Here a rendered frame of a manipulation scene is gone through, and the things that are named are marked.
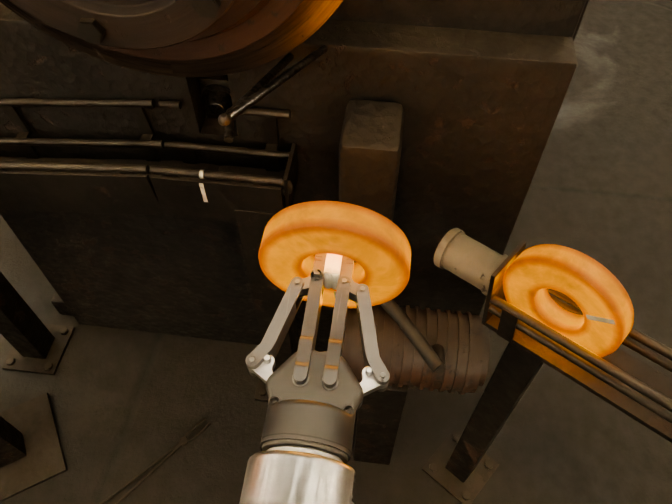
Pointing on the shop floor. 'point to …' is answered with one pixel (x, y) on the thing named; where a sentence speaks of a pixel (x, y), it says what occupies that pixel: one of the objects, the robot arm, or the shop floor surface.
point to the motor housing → (412, 369)
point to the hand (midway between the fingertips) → (336, 252)
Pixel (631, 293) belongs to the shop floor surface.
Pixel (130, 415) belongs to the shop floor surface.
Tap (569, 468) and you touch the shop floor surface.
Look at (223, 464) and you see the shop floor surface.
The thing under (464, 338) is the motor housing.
